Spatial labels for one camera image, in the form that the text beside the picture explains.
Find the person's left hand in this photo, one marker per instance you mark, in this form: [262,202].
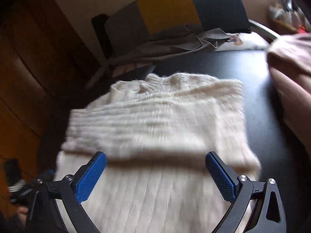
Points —
[22,214]

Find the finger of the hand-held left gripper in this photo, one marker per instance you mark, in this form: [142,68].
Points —
[48,175]

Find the wooden desk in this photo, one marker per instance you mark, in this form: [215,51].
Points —
[286,26]

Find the pinkish brown sweater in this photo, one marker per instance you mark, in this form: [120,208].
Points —
[291,82]

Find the cream knit sweater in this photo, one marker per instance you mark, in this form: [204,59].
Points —
[158,116]

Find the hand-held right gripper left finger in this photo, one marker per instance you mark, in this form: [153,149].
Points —
[91,177]

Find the grey yellow blue padded chair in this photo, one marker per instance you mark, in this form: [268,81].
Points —
[167,9]

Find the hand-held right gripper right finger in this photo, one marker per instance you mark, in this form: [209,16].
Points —
[220,177]

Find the grey folded garment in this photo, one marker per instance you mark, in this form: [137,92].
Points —
[252,42]

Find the cluster of jars and bottles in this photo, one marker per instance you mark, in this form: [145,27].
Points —
[277,12]

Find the black board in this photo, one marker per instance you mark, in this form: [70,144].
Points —
[102,34]

